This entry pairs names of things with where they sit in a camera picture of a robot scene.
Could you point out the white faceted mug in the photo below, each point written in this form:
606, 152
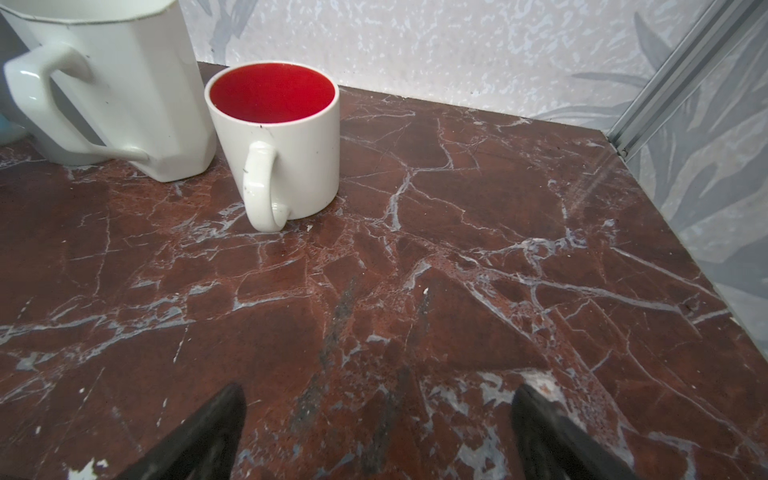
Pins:
114, 79

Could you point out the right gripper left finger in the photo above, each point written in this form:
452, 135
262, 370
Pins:
204, 446

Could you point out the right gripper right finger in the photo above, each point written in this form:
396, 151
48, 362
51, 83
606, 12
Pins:
551, 446

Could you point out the cream round mug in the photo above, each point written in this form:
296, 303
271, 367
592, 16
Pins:
278, 124

